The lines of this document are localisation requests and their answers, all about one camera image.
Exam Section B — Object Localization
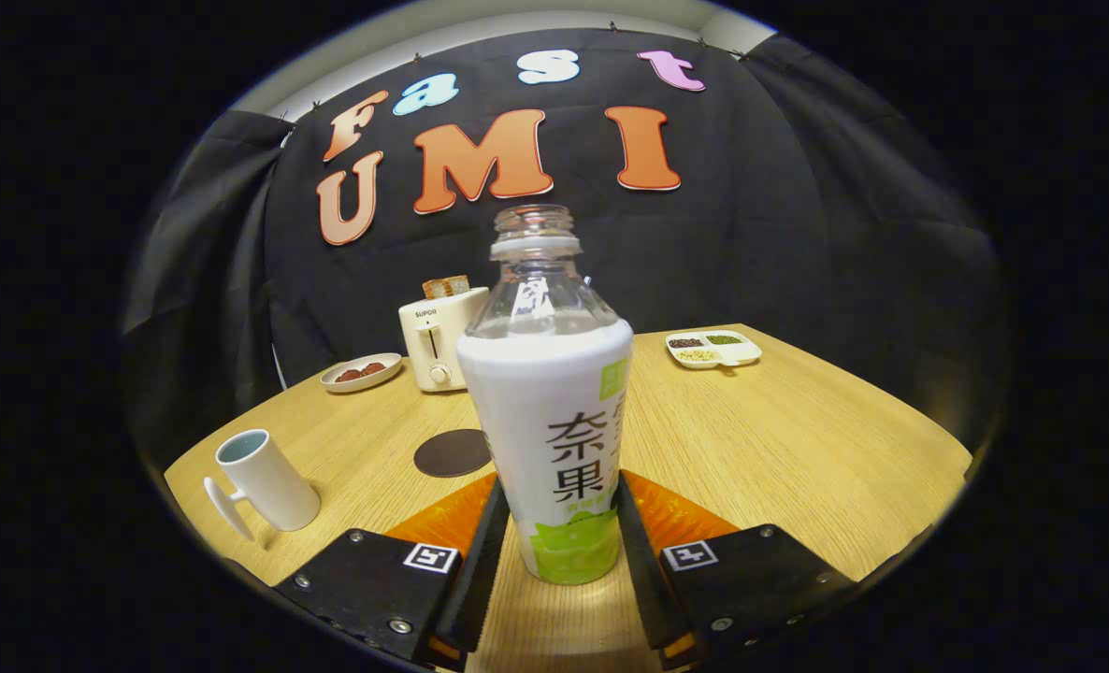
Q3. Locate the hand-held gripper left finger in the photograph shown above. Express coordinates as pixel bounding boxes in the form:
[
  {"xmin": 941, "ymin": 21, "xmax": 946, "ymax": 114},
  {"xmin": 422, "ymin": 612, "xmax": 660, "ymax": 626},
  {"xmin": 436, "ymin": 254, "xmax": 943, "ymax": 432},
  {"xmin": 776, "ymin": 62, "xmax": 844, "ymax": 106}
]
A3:
[{"xmin": 274, "ymin": 472, "xmax": 511, "ymax": 669}]

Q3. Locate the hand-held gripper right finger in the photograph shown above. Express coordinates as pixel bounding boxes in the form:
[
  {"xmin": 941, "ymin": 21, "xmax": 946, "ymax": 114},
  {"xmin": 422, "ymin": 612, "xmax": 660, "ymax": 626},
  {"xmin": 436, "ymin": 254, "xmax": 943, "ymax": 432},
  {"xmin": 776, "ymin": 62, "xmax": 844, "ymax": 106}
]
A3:
[{"xmin": 615, "ymin": 470, "xmax": 857, "ymax": 669}]

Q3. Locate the white cup with blue inside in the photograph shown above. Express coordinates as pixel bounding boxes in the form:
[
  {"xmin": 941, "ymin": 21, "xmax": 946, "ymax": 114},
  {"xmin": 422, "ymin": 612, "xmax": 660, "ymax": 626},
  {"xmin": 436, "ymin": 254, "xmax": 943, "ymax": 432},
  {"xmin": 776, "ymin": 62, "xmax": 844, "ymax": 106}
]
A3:
[{"xmin": 203, "ymin": 429, "xmax": 322, "ymax": 543}]

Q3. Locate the dark brown round coaster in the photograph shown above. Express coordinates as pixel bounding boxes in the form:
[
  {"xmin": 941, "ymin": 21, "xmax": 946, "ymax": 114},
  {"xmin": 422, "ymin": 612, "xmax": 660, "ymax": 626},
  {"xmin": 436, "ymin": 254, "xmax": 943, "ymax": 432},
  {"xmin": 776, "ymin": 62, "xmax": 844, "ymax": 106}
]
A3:
[{"xmin": 413, "ymin": 428, "xmax": 494, "ymax": 480}]

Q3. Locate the white green label juice bottle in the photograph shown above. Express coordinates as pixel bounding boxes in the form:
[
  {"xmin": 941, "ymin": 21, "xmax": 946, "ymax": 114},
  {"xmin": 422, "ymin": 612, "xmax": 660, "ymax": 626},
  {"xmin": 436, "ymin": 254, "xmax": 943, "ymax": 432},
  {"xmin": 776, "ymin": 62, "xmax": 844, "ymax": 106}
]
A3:
[{"xmin": 456, "ymin": 204, "xmax": 634, "ymax": 587}]

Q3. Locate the wooden table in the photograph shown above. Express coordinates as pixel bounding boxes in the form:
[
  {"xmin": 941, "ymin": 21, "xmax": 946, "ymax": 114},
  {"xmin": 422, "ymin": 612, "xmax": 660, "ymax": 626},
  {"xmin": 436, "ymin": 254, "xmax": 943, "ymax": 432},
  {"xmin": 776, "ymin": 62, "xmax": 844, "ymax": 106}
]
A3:
[{"xmin": 164, "ymin": 323, "xmax": 973, "ymax": 673}]

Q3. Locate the small dish with dates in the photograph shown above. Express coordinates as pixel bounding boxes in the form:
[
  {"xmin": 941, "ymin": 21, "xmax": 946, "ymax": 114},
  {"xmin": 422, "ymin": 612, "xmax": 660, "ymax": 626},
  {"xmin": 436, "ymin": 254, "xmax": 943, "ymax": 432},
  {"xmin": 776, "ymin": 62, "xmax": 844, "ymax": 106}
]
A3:
[{"xmin": 320, "ymin": 352, "xmax": 404, "ymax": 394}]

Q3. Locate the white divided bean tray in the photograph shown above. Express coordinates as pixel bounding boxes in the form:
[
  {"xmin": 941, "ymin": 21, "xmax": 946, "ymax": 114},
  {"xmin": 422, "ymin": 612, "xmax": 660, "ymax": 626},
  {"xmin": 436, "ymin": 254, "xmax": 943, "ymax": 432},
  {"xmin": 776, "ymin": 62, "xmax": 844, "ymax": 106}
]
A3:
[{"xmin": 665, "ymin": 330, "xmax": 763, "ymax": 371}]

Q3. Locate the cream toaster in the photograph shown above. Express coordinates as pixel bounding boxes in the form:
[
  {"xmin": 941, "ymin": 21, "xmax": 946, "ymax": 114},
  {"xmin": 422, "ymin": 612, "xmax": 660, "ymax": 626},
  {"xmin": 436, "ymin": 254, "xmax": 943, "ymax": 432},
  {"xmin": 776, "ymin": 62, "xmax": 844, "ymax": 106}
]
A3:
[{"xmin": 398, "ymin": 286, "xmax": 490, "ymax": 394}]

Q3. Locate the black backdrop cloth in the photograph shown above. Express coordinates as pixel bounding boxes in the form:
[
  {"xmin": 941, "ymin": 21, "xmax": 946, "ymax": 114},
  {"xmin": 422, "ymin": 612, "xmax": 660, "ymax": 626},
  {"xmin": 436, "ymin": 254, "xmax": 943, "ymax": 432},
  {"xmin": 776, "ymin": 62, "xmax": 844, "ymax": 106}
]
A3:
[{"xmin": 124, "ymin": 28, "xmax": 1009, "ymax": 468}]

